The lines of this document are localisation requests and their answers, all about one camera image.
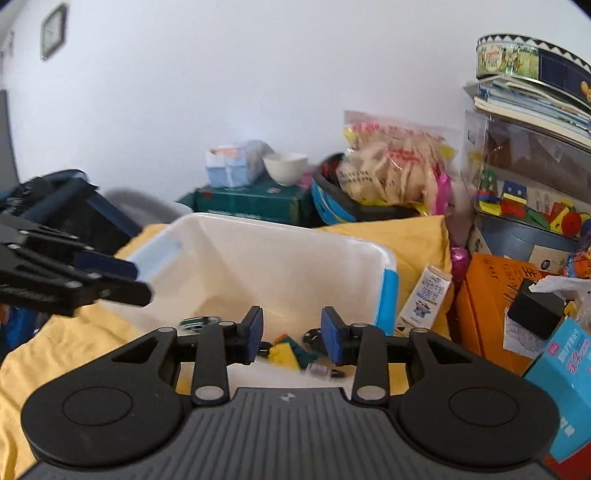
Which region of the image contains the decorated round tin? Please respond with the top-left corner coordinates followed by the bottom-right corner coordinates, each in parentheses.
top-left (476, 34), bottom-right (590, 104)

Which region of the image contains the small black toy car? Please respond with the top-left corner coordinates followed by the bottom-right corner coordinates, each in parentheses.
top-left (303, 328), bottom-right (328, 356)

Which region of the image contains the small milk carton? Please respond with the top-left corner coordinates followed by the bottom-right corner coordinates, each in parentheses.
top-left (396, 264), bottom-right (452, 335)

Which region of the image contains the snack bag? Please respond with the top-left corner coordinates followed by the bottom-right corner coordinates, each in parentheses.
top-left (335, 111), bottom-right (460, 216)

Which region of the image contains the tissue pack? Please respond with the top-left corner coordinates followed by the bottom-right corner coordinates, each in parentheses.
top-left (205, 140), bottom-right (274, 188)

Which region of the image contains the yellow cloth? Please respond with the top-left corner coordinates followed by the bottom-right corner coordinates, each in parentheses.
top-left (1, 216), bottom-right (452, 479)

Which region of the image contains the white bowl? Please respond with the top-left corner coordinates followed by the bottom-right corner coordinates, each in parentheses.
top-left (263, 153), bottom-right (308, 186)

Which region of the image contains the wall clock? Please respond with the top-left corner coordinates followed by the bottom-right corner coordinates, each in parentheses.
top-left (40, 2), bottom-right (69, 61)

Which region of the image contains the light blue box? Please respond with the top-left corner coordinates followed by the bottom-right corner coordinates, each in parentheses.
top-left (525, 319), bottom-right (591, 462)

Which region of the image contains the green book box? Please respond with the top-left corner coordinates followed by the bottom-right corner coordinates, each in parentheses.
top-left (177, 174), bottom-right (322, 228)

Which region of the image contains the yellow building brick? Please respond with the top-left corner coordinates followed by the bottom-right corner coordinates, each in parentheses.
top-left (267, 342), bottom-right (301, 371)

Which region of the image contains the orange box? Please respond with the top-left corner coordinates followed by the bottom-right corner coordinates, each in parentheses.
top-left (456, 253), bottom-right (565, 376)

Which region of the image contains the white plastic bin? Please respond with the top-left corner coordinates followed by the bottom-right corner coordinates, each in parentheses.
top-left (98, 211), bottom-right (401, 398)

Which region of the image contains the white green toy car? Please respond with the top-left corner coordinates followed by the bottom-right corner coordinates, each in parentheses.
top-left (177, 315), bottom-right (221, 335)

